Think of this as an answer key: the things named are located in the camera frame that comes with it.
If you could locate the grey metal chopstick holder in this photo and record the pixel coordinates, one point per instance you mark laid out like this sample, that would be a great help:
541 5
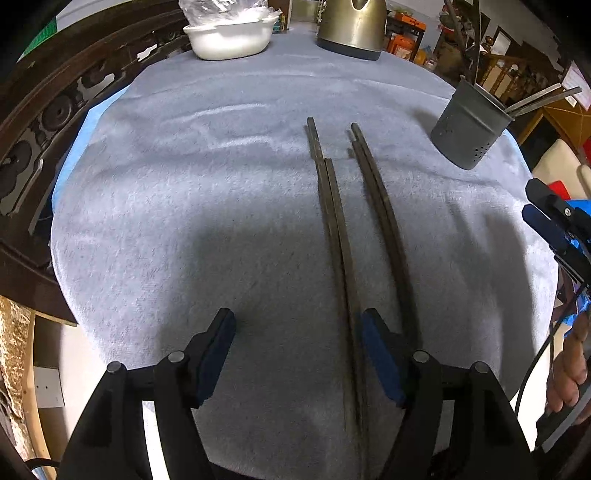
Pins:
471 129

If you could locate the bunch of dark chopsticks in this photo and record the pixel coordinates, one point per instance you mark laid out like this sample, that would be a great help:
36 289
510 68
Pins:
318 152

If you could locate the person's right hand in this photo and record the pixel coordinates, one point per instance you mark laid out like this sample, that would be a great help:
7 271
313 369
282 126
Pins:
570 369

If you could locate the bronze electric kettle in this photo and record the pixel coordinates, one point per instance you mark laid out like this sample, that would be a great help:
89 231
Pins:
353 27

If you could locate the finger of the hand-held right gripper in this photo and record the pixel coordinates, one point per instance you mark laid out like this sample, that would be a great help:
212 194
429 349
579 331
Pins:
549 230
561 210

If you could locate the dark carved wooden sideboard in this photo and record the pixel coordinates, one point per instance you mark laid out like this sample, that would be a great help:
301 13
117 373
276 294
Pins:
46 138

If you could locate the blue table cover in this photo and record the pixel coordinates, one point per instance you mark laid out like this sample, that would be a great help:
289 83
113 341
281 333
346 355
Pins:
78 138

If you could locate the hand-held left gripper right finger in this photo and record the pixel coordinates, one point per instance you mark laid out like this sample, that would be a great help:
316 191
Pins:
383 360

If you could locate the white plastic bowl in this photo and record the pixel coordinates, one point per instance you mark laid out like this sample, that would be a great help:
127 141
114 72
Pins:
228 39

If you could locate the grey fleece tablecloth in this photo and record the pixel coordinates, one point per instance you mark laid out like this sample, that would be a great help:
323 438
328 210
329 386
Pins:
221 221

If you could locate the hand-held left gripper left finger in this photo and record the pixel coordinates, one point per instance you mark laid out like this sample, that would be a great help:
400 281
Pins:
214 360

